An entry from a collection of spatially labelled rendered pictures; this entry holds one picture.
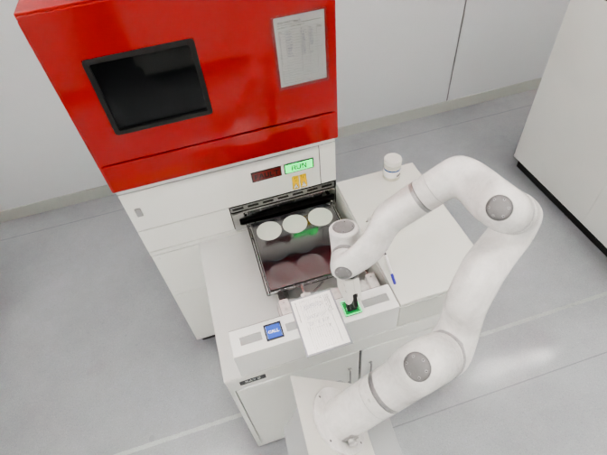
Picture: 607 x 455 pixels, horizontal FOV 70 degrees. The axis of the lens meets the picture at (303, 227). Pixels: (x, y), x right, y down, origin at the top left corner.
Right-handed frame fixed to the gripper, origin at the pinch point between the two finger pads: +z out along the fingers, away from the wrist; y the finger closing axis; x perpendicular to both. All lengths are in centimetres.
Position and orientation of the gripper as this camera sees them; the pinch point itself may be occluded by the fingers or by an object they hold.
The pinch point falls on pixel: (351, 304)
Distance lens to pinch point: 143.0
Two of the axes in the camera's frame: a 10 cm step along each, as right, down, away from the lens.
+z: 1.3, 7.9, 6.0
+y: 2.7, 5.5, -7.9
